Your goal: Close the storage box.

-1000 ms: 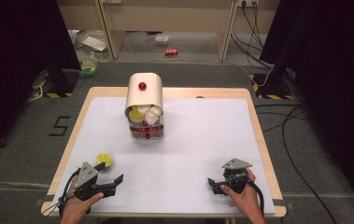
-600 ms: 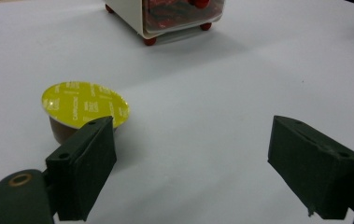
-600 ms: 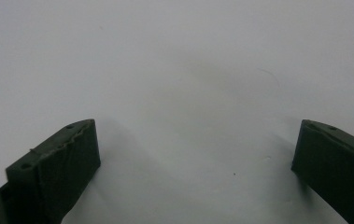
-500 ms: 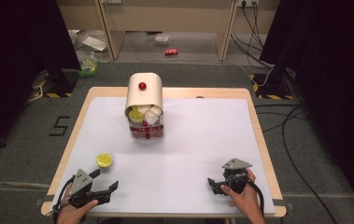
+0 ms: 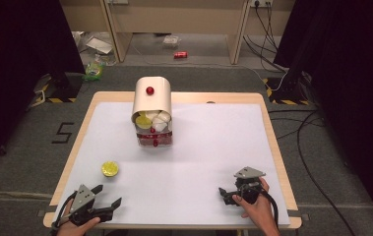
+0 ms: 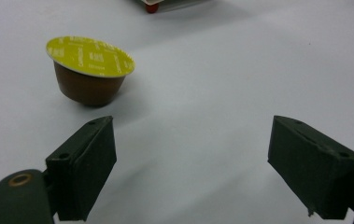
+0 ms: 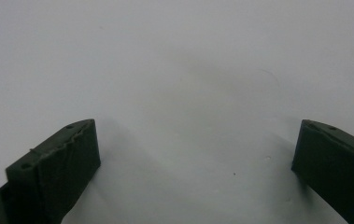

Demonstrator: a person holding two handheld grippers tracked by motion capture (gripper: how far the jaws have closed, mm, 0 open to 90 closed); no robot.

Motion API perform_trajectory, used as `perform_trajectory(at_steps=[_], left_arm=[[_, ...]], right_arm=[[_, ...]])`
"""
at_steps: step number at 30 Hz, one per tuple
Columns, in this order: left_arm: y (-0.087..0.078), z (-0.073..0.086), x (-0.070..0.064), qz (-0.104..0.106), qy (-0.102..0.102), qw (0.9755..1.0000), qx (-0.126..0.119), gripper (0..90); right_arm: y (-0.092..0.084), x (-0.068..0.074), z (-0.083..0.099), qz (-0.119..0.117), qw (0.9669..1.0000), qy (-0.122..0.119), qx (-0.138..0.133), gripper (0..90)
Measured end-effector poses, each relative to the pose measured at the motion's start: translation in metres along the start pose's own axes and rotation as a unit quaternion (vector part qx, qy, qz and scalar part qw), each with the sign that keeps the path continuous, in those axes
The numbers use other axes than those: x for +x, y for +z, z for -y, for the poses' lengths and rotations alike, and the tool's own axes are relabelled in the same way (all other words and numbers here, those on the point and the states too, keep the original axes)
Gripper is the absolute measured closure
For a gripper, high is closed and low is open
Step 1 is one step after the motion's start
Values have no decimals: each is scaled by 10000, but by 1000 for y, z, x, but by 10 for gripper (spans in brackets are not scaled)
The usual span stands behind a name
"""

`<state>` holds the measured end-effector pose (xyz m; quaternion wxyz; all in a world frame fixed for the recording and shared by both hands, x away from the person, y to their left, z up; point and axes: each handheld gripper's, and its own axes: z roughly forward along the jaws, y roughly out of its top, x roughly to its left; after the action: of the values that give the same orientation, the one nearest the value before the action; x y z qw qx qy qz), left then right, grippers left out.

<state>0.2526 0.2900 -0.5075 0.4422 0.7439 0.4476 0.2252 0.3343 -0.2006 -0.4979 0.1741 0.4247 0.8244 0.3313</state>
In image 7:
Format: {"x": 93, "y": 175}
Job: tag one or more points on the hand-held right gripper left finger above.
{"x": 53, "y": 174}

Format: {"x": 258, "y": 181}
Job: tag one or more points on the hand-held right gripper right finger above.
{"x": 336, "y": 168}

